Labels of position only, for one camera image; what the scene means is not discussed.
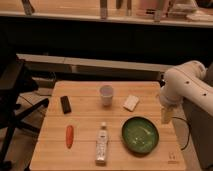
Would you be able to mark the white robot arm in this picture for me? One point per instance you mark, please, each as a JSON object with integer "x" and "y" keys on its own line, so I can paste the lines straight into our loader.
{"x": 185, "y": 81}

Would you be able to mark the white paper cup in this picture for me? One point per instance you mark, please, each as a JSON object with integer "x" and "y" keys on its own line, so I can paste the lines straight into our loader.
{"x": 106, "y": 94}

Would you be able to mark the black office chair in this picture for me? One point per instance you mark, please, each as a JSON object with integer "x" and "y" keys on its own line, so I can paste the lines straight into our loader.
{"x": 11, "y": 80}

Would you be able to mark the white plastic bottle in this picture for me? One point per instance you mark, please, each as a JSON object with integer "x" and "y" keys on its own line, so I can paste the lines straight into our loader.
{"x": 101, "y": 144}

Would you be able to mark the green bowl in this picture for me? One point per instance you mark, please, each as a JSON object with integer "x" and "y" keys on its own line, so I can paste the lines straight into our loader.
{"x": 139, "y": 135}

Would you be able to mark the black rectangular bar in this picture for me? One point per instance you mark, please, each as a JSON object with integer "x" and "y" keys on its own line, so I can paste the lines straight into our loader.
{"x": 65, "y": 104}

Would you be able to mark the white sponge block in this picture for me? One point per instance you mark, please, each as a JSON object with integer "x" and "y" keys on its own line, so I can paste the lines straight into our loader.
{"x": 131, "y": 102}

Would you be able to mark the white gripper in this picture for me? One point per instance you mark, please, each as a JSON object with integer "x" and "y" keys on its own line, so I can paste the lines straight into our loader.
{"x": 167, "y": 98}

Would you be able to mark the red orange pepper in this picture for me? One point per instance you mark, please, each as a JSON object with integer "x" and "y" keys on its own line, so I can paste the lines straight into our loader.
{"x": 69, "y": 136}

